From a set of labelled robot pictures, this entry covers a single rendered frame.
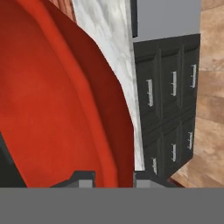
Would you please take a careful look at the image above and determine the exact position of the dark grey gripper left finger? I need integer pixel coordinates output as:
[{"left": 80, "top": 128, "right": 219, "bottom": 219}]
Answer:
[{"left": 50, "top": 170, "right": 97, "bottom": 189}]

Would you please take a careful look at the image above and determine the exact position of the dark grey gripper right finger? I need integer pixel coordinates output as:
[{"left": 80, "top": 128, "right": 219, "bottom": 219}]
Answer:
[{"left": 133, "top": 171, "right": 179, "bottom": 189}]

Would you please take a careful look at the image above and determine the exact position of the red bowl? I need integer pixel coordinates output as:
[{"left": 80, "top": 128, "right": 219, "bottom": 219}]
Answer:
[{"left": 0, "top": 0, "right": 136, "bottom": 189}]

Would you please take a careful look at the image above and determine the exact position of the black drawer front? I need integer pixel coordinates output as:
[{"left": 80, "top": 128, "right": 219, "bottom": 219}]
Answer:
[
  {"left": 134, "top": 48, "right": 162, "bottom": 133},
  {"left": 181, "top": 34, "right": 201, "bottom": 114},
  {"left": 161, "top": 118, "right": 184, "bottom": 178},
  {"left": 158, "top": 43, "right": 184, "bottom": 120},
  {"left": 179, "top": 112, "right": 197, "bottom": 166},
  {"left": 142, "top": 128, "right": 165, "bottom": 177}
]

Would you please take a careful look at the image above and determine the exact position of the grey appliance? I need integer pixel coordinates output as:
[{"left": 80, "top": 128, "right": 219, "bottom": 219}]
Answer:
[{"left": 129, "top": 0, "right": 203, "bottom": 44}]

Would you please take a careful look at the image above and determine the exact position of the silver drawer handle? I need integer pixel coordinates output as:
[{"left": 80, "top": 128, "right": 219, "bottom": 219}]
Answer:
[
  {"left": 171, "top": 70, "right": 178, "bottom": 97},
  {"left": 171, "top": 143, "right": 178, "bottom": 163},
  {"left": 150, "top": 157, "right": 158, "bottom": 176},
  {"left": 190, "top": 64, "right": 198, "bottom": 89},
  {"left": 186, "top": 131, "right": 194, "bottom": 151},
  {"left": 146, "top": 79, "right": 154, "bottom": 107}
]

